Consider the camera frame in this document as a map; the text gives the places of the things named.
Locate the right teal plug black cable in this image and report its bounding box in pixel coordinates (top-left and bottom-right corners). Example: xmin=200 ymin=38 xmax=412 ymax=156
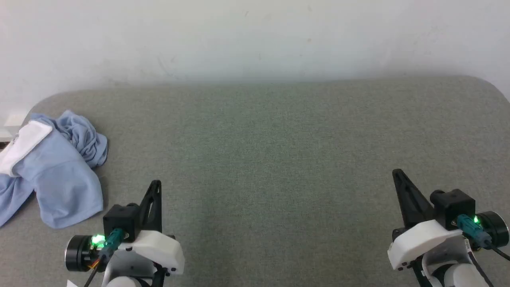
xmin=456 ymin=214 xmax=510 ymax=261

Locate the teal plug black cable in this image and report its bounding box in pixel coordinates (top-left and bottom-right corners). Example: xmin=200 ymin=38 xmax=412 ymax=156
xmin=84 ymin=228 xmax=125 ymax=287
xmin=456 ymin=214 xmax=510 ymax=261

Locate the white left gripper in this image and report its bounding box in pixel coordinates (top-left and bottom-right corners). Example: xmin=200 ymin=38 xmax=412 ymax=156
xmin=116 ymin=180 xmax=185 ymax=276

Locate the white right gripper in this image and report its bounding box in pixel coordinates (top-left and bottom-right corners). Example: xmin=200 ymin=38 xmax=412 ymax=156
xmin=388 ymin=169 xmax=465 ymax=271

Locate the left teal plug black cable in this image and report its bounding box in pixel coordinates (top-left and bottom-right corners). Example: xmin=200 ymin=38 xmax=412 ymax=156
xmin=84 ymin=228 xmax=125 ymax=287

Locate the light blue polo shirt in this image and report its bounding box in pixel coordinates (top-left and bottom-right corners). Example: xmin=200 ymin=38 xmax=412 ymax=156
xmin=0 ymin=110 xmax=108 ymax=230

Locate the grey fabric sofa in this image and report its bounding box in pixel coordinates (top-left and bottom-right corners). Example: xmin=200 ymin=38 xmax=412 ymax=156
xmin=0 ymin=76 xmax=510 ymax=287

